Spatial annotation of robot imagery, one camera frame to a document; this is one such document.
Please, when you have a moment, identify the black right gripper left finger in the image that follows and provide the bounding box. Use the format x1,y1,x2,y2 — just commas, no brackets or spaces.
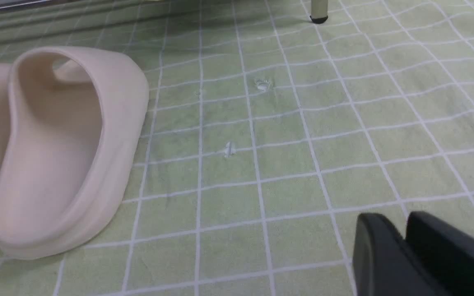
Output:
352,213,450,296

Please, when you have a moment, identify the cream slide slipper right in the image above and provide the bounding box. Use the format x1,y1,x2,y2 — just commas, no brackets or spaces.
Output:
0,46,150,260

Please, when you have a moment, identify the metal shoe rack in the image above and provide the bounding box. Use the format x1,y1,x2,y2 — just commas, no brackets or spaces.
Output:
310,0,329,24

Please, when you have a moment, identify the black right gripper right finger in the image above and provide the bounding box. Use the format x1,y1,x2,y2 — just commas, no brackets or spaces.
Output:
406,210,474,296

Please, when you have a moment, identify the green checkered floor mat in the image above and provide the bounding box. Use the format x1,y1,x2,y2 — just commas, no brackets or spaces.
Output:
0,0,474,296

